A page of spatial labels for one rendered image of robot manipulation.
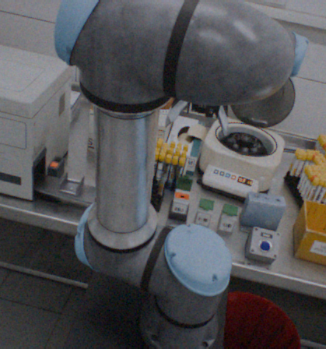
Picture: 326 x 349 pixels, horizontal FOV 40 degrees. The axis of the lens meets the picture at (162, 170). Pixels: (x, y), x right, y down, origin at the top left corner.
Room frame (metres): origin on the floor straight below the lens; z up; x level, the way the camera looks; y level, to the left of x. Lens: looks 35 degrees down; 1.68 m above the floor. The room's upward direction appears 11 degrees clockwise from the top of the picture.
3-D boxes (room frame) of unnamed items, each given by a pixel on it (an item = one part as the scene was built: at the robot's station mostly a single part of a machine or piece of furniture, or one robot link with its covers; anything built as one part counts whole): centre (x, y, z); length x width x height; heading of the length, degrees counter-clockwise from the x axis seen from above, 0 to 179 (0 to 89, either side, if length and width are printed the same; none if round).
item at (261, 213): (0.97, -0.29, 0.92); 0.10 x 0.07 x 0.10; 92
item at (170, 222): (0.95, -0.07, 0.89); 0.09 x 0.05 x 0.04; 178
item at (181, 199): (0.95, -0.07, 0.92); 0.05 x 0.04 x 0.06; 178
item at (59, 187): (0.93, 0.25, 0.92); 0.21 x 0.07 x 0.05; 86
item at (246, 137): (1.24, -0.24, 0.97); 0.15 x 0.15 x 0.07
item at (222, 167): (1.22, -0.24, 0.94); 0.30 x 0.24 x 0.12; 167
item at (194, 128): (1.28, -0.07, 0.92); 0.24 x 0.12 x 0.10; 176
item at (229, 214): (0.94, -0.20, 0.91); 0.05 x 0.04 x 0.07; 176
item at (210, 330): (0.55, -0.09, 0.99); 0.15 x 0.15 x 0.10
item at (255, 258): (0.87, -0.29, 0.92); 0.13 x 0.07 x 0.08; 176
